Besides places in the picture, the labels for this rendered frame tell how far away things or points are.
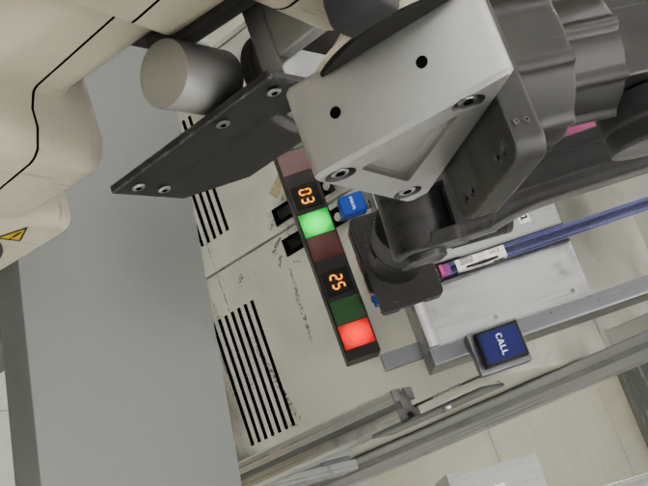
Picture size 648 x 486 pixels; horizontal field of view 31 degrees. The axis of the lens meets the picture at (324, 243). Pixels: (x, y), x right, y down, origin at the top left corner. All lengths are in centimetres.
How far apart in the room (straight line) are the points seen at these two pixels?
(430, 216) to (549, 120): 42
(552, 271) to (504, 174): 82
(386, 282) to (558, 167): 26
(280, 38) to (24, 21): 16
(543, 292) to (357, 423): 27
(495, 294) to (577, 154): 41
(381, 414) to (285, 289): 51
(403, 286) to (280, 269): 73
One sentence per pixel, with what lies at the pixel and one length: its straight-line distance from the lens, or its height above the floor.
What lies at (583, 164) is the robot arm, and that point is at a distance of 98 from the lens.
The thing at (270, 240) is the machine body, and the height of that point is 30.
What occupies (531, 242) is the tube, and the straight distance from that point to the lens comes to 137.
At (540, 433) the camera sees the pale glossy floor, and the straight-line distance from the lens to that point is 291.
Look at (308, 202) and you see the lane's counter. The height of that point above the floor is 65.
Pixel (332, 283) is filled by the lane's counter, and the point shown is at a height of 65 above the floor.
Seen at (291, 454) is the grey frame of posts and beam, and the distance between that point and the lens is 149.
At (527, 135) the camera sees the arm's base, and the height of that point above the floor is 121.
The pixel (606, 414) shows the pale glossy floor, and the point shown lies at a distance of 323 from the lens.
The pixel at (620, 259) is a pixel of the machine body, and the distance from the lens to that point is 211.
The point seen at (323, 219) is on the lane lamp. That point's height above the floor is 66.
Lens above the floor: 143
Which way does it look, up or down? 35 degrees down
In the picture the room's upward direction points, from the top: 59 degrees clockwise
